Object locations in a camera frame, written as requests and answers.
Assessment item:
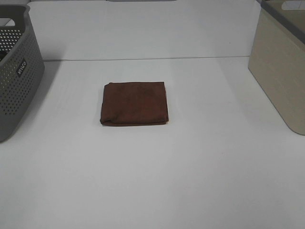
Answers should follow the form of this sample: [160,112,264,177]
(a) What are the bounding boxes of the grey perforated plastic basket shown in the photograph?
[0,4,45,142]

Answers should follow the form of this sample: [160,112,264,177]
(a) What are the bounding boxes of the brown towel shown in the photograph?
[100,82,169,126]

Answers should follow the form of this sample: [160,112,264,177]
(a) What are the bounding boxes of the beige plastic storage bin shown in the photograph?
[248,0,305,135]

